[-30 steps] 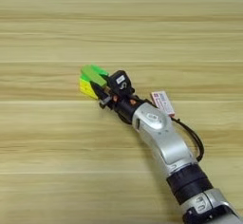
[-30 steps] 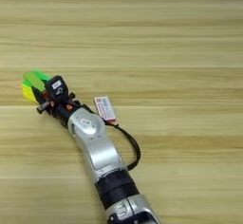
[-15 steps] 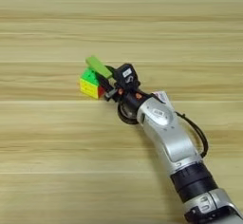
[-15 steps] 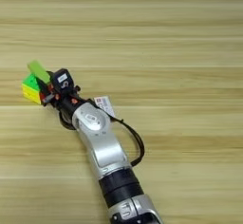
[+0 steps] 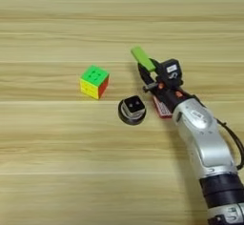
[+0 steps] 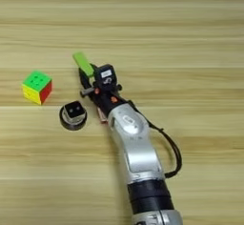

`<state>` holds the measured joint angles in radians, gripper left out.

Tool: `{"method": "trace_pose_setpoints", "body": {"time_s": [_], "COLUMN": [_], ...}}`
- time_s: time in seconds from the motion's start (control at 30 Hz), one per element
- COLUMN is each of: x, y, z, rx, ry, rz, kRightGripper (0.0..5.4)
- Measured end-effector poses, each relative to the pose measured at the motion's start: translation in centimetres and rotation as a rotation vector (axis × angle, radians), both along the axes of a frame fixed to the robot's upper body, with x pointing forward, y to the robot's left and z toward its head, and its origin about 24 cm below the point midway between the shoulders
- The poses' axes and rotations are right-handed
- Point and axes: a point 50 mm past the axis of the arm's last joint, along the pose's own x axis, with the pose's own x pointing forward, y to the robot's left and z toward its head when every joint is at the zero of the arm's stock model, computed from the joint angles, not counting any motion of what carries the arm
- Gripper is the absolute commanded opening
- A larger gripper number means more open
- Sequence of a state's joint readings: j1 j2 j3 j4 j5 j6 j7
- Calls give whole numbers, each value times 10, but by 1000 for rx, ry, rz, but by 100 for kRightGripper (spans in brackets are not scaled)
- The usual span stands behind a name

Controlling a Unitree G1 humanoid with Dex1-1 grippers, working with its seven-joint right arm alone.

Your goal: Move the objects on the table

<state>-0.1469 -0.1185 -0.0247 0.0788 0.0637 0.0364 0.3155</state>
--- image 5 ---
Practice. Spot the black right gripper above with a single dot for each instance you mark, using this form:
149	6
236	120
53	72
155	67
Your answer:
173	98

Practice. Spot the green rectangular block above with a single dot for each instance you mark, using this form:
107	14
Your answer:
143	58

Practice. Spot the multicolour puzzle cube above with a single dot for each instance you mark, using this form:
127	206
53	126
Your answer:
93	76

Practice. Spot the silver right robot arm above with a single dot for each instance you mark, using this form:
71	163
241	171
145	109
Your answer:
203	139

